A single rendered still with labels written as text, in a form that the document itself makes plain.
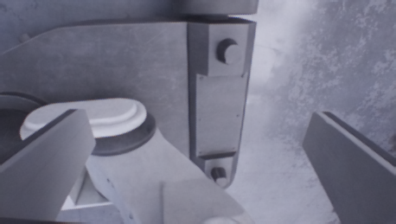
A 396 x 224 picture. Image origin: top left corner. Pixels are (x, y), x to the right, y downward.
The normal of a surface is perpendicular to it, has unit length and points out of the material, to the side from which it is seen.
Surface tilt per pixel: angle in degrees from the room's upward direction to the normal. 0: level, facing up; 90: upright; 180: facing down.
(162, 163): 90
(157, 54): 0
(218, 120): 0
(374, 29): 0
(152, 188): 90
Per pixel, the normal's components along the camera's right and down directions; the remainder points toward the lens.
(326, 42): 0.19, 0.49
